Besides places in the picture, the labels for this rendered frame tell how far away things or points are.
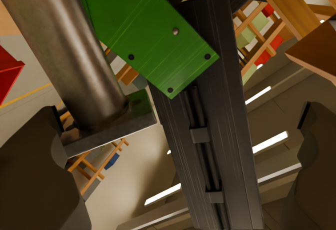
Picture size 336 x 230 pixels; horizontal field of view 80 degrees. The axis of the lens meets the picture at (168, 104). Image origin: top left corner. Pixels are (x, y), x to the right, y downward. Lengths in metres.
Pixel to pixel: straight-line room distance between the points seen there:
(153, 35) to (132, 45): 0.04
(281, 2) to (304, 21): 0.14
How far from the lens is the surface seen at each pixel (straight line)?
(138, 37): 0.33
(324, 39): 0.81
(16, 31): 0.66
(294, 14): 1.14
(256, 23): 3.75
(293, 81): 7.85
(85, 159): 6.09
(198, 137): 0.38
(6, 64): 0.74
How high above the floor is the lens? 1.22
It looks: 8 degrees up
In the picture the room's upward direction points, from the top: 136 degrees clockwise
